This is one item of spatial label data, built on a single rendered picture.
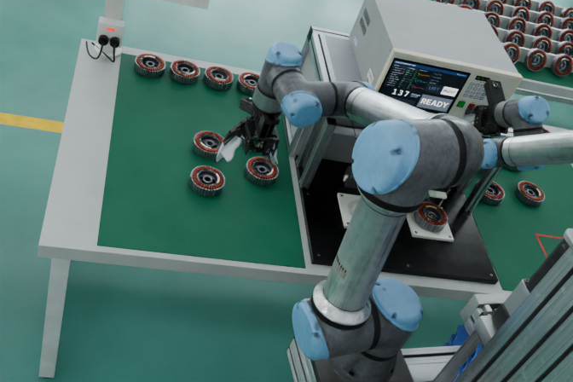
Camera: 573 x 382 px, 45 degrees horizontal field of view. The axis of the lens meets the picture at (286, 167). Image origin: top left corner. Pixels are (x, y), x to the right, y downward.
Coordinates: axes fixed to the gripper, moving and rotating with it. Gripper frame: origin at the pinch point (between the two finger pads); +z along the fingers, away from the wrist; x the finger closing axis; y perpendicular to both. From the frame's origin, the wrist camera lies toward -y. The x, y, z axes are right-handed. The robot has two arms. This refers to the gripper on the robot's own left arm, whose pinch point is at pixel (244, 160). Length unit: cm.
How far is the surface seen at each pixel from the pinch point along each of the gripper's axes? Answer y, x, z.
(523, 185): -34, 130, 37
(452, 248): -4, 83, 38
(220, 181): -29.3, 7.5, 36.6
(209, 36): -235, 55, 116
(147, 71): -85, -10, 37
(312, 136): -39, 38, 24
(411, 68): -31, 55, -12
